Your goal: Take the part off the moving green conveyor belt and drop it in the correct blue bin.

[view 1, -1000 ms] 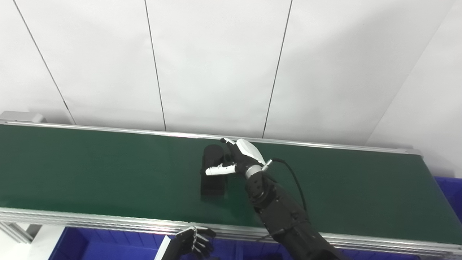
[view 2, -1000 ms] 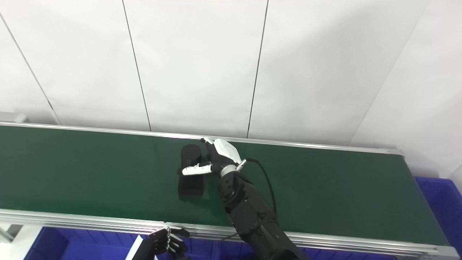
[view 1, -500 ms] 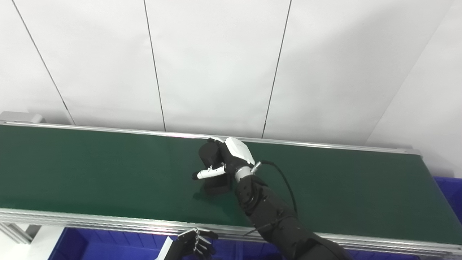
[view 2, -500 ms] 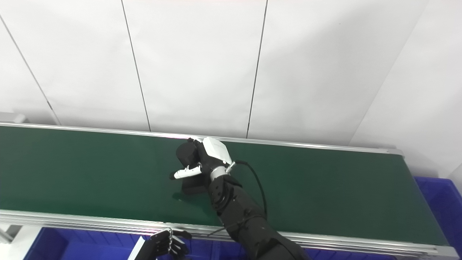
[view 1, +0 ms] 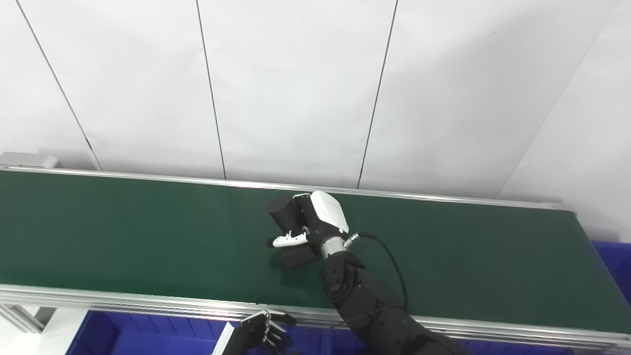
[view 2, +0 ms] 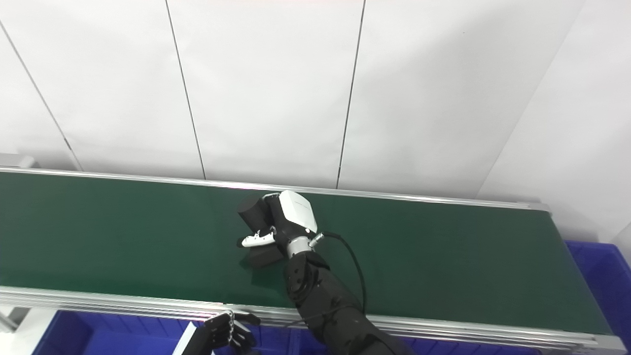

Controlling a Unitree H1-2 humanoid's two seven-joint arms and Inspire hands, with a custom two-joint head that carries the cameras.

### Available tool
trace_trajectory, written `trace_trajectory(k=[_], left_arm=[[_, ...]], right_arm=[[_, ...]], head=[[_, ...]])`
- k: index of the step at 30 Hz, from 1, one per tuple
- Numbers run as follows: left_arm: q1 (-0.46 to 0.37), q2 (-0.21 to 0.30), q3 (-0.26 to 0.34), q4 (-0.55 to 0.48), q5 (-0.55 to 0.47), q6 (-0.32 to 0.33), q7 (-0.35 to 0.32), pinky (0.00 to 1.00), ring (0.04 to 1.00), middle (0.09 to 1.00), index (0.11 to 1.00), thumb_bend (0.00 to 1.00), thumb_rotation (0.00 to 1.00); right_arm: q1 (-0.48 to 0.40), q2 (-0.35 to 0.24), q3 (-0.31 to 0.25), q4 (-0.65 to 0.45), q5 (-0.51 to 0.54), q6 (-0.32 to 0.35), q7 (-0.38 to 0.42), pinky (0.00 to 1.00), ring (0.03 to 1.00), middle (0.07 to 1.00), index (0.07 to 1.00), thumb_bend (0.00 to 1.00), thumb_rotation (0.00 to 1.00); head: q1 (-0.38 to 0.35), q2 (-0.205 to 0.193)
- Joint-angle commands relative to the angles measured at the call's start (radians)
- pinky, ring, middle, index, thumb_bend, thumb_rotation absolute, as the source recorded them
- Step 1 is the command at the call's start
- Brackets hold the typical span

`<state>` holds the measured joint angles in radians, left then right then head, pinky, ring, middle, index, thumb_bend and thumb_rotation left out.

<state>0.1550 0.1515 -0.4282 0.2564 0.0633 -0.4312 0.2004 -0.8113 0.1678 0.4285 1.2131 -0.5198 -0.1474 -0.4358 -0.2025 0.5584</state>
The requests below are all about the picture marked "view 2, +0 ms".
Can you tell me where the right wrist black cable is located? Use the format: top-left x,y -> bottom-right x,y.
310,231 -> 368,316

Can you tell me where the grey conveyor end housing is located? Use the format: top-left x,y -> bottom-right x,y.
0,154 -> 37,169

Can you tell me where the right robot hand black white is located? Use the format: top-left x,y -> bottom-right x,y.
237,190 -> 318,249

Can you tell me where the blue plastic bin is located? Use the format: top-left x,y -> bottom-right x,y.
32,310 -> 296,355
564,240 -> 631,355
291,328 -> 543,355

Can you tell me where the black cylinder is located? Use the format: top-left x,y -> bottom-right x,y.
237,195 -> 286,269

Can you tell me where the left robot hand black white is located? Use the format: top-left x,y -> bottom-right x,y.
173,310 -> 262,355

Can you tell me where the aluminium conveyor support leg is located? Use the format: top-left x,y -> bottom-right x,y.
0,306 -> 30,333

